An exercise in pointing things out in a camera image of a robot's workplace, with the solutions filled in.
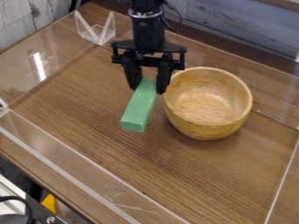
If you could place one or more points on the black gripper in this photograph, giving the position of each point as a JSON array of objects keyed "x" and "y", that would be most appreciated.
[{"x": 167, "y": 57}]

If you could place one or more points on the green rectangular block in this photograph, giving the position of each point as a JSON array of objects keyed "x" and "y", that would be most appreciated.
[{"x": 141, "y": 106}]

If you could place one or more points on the light brown wooden bowl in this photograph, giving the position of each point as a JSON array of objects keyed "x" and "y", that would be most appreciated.
[{"x": 207, "y": 102}]

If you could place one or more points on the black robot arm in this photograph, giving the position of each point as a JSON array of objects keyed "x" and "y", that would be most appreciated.
[{"x": 147, "y": 17}]

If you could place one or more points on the clear acrylic corner bracket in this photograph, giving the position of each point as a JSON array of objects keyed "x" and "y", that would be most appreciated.
[{"x": 98, "y": 34}]

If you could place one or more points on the clear acrylic front wall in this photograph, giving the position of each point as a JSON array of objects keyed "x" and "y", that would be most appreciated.
[{"x": 103, "y": 198}]

